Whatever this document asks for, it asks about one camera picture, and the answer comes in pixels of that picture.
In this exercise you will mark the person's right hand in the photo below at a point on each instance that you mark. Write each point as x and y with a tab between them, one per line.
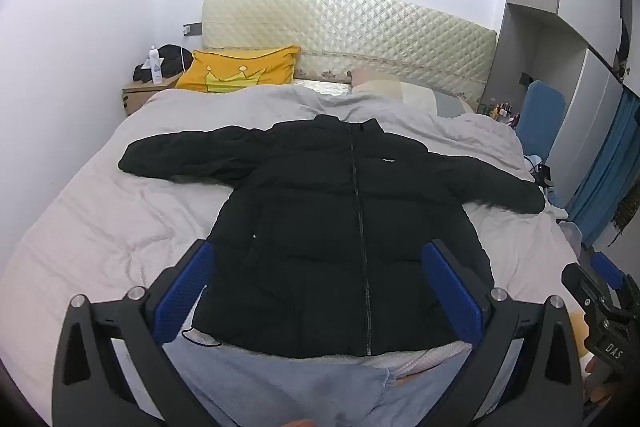
592	369

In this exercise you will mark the pink and grey pillow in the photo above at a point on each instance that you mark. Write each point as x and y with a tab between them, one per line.
380	87

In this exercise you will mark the cluster of small bottles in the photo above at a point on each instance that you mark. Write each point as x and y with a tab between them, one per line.
500	112

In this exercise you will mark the grey bed duvet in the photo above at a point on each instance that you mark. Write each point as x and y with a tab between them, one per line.
100	217

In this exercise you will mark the grey wall socket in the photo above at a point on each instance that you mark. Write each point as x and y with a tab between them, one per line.
192	29

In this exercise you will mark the cream quilted headboard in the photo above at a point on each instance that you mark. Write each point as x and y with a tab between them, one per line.
350	32

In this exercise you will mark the grey wardrobe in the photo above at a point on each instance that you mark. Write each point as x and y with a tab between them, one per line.
575	57

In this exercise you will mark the blue chair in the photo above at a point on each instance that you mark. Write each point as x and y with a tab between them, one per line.
542	117

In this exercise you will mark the wooden nightstand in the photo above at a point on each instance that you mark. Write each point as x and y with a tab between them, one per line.
140	97

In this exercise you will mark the yellow crown pillow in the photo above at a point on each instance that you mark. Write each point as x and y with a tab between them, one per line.
235	69

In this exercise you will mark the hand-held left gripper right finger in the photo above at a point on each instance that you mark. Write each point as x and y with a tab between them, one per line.
450	287

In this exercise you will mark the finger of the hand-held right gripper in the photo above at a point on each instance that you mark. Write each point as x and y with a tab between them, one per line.
607	269

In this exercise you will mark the white plastic bottle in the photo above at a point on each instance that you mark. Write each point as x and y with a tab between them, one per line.
155	69

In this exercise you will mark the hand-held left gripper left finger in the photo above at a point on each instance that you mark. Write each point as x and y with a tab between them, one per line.
182	292

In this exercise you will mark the person's blue jeans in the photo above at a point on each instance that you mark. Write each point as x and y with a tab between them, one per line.
300	387

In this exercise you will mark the blue hanging cloth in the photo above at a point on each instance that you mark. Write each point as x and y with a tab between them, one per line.
607	167

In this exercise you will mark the black puffer jacket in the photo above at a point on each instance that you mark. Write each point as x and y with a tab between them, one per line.
310	217

